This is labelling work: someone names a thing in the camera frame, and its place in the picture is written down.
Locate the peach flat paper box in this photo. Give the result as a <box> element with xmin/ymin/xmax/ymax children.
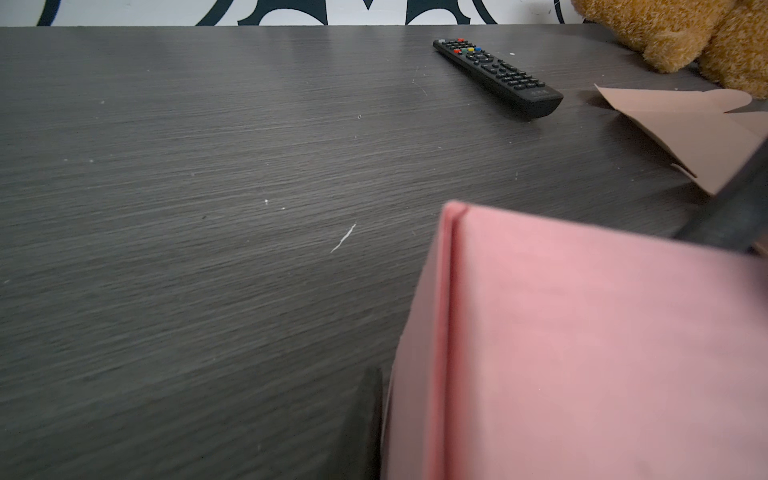
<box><xmin>597</xmin><ymin>87</ymin><xmax>767</xmax><ymax>195</ymax></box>

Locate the pink paper box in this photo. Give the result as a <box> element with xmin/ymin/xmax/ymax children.
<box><xmin>381</xmin><ymin>202</ymin><xmax>767</xmax><ymax>479</ymax></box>

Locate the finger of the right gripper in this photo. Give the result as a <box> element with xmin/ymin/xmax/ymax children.
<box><xmin>672</xmin><ymin>140</ymin><xmax>767</xmax><ymax>253</ymax></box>

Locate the black tv remote control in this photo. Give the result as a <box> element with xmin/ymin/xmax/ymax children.
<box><xmin>433</xmin><ymin>38</ymin><xmax>564</xmax><ymax>119</ymax></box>

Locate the brown teddy bear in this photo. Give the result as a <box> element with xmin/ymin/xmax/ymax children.
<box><xmin>572</xmin><ymin>0</ymin><xmax>767</xmax><ymax>99</ymax></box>

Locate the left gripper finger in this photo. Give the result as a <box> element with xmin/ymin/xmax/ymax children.
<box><xmin>317</xmin><ymin>367</ymin><xmax>384</xmax><ymax>479</ymax></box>

